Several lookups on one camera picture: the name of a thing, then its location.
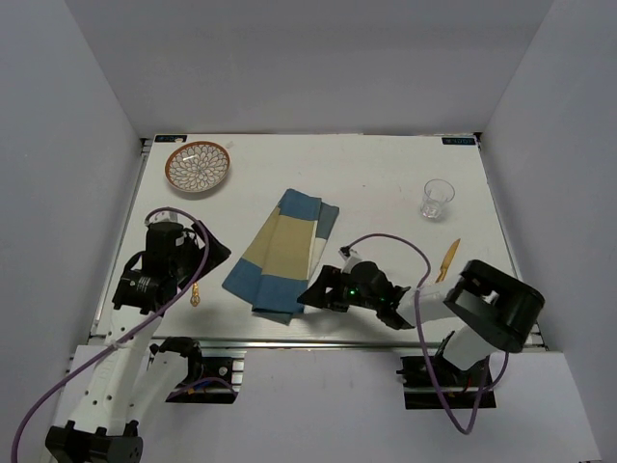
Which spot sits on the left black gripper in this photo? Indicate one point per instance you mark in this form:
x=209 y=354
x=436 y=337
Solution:
x=217 y=254

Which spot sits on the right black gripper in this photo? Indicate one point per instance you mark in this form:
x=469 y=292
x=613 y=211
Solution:
x=316 y=294

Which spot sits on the blue beige white cloth napkin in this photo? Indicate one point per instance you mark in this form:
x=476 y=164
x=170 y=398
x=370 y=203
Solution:
x=277 y=266

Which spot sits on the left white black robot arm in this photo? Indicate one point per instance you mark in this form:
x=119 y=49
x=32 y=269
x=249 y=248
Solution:
x=133 y=374

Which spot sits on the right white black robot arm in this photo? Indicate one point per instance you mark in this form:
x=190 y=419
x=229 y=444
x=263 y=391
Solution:
x=497 y=310

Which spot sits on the gold fork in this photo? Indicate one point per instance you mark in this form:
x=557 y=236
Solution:
x=195 y=298

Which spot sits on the floral ceramic plate orange rim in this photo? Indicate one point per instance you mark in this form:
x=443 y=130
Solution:
x=197 y=167

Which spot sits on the gold knife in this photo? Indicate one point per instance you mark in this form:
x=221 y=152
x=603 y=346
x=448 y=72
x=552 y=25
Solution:
x=447 y=260

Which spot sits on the left blue table sticker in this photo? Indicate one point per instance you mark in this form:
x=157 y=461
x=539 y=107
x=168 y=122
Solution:
x=170 y=138

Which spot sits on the blue table sticker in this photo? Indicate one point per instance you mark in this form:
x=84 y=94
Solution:
x=170 y=138
x=459 y=141

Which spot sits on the clear drinking glass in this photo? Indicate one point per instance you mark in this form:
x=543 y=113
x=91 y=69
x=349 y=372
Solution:
x=437 y=195

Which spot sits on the right blue table sticker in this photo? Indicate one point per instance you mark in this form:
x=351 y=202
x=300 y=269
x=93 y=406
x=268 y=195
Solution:
x=459 y=141

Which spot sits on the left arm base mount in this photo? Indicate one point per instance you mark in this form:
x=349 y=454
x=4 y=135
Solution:
x=208 y=380

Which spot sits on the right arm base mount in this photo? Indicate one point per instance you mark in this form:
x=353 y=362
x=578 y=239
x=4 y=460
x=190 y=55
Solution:
x=460 y=388

